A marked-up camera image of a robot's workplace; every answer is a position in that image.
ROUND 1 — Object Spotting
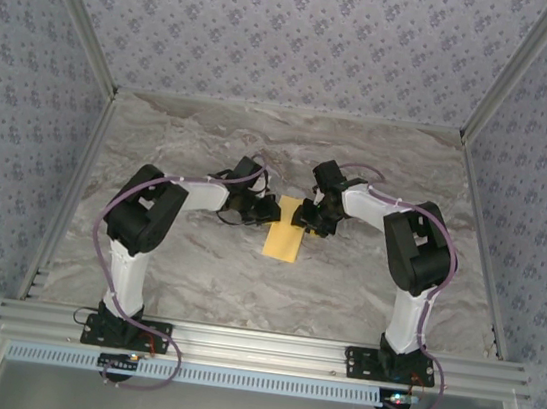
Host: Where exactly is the thin aluminium table rail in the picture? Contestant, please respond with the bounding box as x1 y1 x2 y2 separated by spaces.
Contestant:
114 82 469 139

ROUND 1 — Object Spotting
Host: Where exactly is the small black controller board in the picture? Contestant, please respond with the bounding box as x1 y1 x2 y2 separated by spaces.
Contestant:
376 387 424 409
97 348 142 374

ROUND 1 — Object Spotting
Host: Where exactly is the light blue slotted cable duct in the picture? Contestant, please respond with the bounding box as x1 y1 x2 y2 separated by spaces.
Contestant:
4 338 424 409

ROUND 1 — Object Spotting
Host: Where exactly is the yellow cloth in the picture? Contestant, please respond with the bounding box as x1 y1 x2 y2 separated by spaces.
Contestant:
261 193 310 265

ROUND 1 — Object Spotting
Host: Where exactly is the wide aluminium frame beam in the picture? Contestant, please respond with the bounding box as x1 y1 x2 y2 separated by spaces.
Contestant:
0 295 536 405

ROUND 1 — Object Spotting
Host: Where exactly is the aluminium table side rail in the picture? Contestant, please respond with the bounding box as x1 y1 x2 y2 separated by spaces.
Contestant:
16 83 121 311
433 136 537 362

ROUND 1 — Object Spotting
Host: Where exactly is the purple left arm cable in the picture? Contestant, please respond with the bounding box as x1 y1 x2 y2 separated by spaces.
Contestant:
72 134 210 398

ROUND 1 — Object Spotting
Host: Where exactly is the slanted aluminium frame post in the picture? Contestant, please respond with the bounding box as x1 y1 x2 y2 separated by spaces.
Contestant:
14 0 130 99
457 0 547 154

